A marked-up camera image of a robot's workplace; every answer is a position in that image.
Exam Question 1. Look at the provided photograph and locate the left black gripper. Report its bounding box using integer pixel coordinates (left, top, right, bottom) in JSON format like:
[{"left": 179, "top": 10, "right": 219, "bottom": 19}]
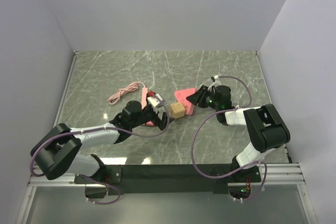
[{"left": 131, "top": 105, "right": 175, "bottom": 130}]

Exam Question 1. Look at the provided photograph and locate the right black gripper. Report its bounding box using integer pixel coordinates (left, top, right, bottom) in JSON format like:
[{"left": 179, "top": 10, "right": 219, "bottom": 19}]
[{"left": 186, "top": 86, "right": 221, "bottom": 111}]

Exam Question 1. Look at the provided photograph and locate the wooden cube block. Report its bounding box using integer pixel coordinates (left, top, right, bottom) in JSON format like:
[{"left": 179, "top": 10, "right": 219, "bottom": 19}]
[{"left": 170, "top": 102, "right": 186, "bottom": 119}]

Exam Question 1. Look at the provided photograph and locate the pink triangular power strip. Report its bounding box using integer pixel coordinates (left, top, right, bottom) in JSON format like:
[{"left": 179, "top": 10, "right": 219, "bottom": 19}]
[{"left": 174, "top": 88, "right": 197, "bottom": 116}]

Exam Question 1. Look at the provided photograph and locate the pink triangular plug adapter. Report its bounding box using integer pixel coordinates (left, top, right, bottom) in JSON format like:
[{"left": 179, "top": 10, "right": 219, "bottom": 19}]
[{"left": 143, "top": 121, "right": 155, "bottom": 127}]

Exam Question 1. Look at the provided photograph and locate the pink long power strip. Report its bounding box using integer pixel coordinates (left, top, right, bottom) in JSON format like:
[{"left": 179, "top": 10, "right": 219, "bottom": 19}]
[{"left": 141, "top": 87, "right": 148, "bottom": 109}]

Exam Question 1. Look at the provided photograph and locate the pink power cord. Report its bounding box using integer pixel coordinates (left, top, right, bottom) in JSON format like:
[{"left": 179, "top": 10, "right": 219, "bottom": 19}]
[{"left": 107, "top": 81, "right": 145, "bottom": 104}]

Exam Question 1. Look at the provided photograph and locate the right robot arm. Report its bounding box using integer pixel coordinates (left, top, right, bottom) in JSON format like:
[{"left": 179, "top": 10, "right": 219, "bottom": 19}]
[{"left": 186, "top": 85, "right": 290, "bottom": 182}]

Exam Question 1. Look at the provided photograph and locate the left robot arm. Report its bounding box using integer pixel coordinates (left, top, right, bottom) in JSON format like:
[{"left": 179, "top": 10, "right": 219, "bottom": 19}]
[{"left": 29, "top": 101, "right": 174, "bottom": 183}]

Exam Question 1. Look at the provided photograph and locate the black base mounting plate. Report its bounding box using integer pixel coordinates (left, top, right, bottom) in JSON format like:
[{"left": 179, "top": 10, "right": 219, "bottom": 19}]
[{"left": 75, "top": 164, "right": 263, "bottom": 199}]

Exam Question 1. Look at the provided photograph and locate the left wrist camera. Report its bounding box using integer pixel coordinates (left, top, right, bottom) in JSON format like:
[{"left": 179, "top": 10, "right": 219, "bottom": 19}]
[{"left": 146, "top": 91, "right": 164, "bottom": 109}]

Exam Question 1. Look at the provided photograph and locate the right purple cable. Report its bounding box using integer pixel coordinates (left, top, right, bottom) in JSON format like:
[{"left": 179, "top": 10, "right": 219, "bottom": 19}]
[{"left": 191, "top": 75, "right": 268, "bottom": 202}]

